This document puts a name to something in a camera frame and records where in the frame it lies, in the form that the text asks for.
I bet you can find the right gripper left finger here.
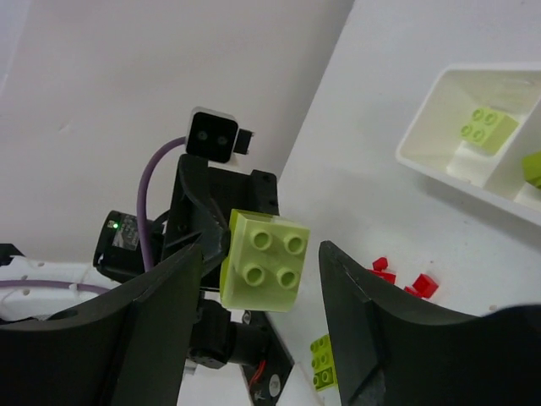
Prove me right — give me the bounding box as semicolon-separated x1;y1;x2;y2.
1;245;203;405

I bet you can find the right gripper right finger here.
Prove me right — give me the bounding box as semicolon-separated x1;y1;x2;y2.
319;241;540;405

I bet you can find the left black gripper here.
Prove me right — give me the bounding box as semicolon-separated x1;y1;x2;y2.
93;154;279;372

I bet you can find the pale green lego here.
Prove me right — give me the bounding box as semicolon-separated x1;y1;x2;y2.
219;209;310;312

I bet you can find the lime green 2x4 lego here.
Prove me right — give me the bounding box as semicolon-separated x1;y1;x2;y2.
522;151;541;189

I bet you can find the white three-compartment tray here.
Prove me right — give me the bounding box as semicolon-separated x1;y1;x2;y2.
396;62;540;225

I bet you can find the lime green 2x2 lego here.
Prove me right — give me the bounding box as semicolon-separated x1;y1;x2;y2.
460;107;519;156

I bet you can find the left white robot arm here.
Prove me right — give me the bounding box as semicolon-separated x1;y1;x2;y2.
1;154;279;370

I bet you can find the lime green long lego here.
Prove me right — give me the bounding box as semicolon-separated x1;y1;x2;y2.
309;334;337;392

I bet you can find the red lego pile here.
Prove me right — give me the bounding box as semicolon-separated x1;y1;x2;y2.
368;256;440;300

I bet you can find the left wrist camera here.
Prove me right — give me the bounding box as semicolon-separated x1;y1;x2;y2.
186;107;254;164

